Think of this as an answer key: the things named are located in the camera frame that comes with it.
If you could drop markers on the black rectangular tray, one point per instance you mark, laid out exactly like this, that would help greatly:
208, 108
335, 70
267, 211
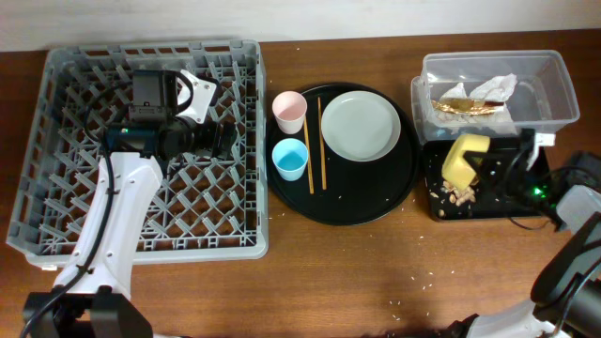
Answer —
485, 203

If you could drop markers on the wooden chopstick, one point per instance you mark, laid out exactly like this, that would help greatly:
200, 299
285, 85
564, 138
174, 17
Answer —
322, 143
309, 159

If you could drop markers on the blue cup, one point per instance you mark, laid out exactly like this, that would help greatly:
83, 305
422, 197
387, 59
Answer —
290, 158

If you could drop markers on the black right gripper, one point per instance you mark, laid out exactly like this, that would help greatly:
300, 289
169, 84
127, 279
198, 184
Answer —
504, 176

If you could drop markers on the pink cup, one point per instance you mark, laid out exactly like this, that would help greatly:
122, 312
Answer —
289, 109

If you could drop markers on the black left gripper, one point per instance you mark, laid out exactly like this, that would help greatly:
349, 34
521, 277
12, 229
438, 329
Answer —
209, 147

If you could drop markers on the white round plate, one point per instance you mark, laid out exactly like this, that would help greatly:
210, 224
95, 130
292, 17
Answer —
360, 126

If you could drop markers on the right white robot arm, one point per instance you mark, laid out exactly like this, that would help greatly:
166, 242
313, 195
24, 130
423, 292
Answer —
565, 297

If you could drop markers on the white tissue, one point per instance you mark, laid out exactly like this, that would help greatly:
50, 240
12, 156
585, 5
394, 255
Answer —
497, 89

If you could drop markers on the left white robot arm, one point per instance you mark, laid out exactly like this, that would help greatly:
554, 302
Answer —
91, 297

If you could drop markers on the left wooden chopstick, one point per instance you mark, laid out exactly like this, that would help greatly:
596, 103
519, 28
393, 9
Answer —
309, 159

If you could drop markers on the grey dishwasher rack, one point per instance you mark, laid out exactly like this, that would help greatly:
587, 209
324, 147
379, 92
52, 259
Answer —
205, 209

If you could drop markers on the right wooden chopstick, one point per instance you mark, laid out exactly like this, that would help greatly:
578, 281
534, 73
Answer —
322, 143

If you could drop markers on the gold coffee sachet wrapper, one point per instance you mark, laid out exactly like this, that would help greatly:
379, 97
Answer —
463, 106

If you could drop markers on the yellow bowl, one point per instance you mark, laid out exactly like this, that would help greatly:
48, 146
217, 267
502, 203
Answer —
455, 169

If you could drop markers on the clear plastic bin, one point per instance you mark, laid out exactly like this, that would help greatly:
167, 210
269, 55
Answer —
544, 98

